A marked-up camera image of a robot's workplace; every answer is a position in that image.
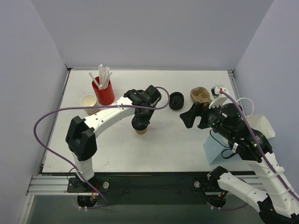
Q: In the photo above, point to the aluminium frame rail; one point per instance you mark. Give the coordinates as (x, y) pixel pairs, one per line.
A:
(47, 185)

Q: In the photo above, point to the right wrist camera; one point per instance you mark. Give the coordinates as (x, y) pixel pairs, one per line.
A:
(219, 98)

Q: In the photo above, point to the bundle of wrapped straws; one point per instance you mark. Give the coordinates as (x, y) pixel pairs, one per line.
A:
(104, 77)

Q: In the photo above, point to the stack of black lids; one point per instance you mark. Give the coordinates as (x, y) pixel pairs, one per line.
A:
(176, 101)

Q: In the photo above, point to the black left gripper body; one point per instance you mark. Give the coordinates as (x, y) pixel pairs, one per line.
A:
(140, 122)

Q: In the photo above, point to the white and blue paper bag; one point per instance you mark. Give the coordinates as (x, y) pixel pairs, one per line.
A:
(232, 127)

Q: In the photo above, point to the brown paper coffee cup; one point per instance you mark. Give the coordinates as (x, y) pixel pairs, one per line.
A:
(141, 132)

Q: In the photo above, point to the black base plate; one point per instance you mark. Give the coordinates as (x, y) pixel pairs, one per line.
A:
(147, 188)

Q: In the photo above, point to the stack of paper cups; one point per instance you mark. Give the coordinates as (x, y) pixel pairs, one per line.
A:
(88, 101)

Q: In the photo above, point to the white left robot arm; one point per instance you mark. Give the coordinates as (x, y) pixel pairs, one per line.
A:
(82, 132)

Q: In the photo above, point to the red ribbed straw cup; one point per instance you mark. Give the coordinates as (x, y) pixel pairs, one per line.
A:
(104, 96)

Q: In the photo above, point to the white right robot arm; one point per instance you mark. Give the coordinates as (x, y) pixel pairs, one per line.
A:
(278, 203)

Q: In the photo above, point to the brown cardboard cup carrier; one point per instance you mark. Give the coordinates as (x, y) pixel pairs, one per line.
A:
(200, 94)

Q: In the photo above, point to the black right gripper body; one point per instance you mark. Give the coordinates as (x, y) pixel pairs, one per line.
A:
(202, 115)

